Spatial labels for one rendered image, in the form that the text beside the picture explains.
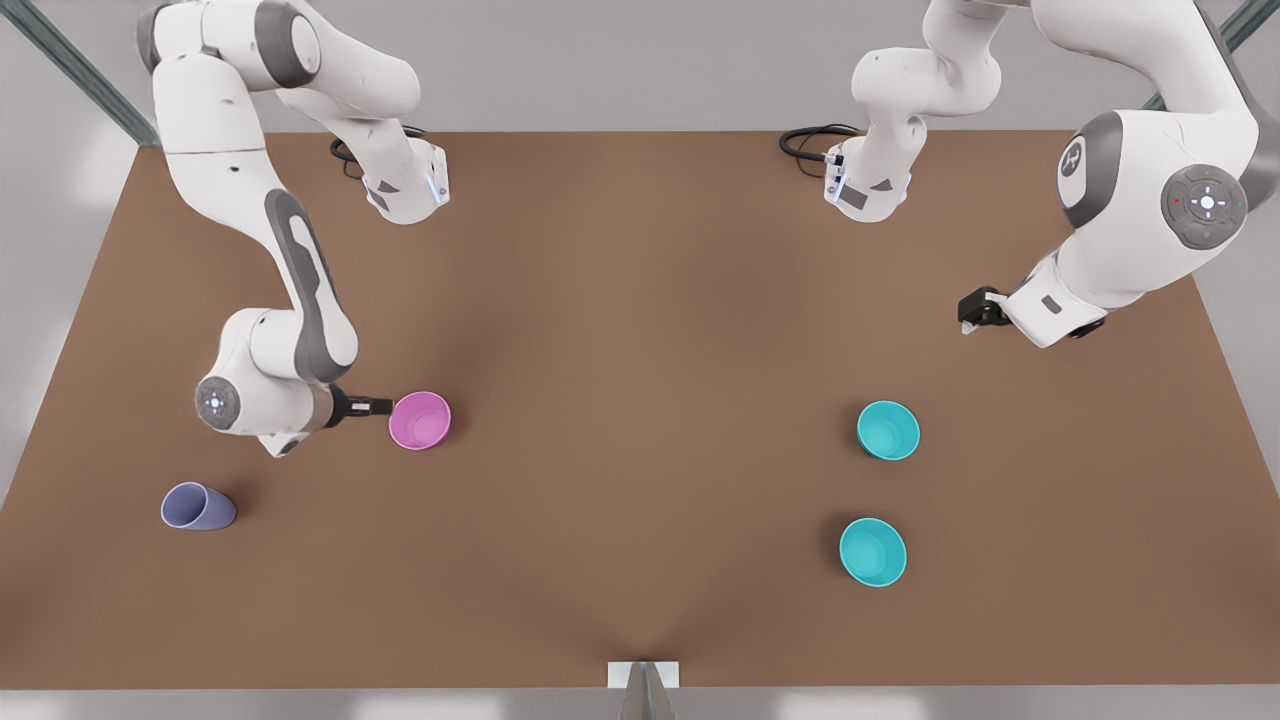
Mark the pink bowl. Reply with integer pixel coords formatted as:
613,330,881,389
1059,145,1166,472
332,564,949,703
389,391,452,451

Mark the lavender blue bowl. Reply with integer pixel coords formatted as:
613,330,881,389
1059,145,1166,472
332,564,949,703
161,482,238,532

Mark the black cable loop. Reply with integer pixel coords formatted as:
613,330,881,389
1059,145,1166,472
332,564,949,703
779,124,863,179
330,126,427,182

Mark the silver frame post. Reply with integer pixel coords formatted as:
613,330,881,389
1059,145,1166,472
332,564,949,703
0,0,161,149
608,661,681,720
1143,0,1280,111

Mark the teal bowl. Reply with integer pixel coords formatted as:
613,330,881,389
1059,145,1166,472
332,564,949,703
857,400,921,462
839,517,908,588

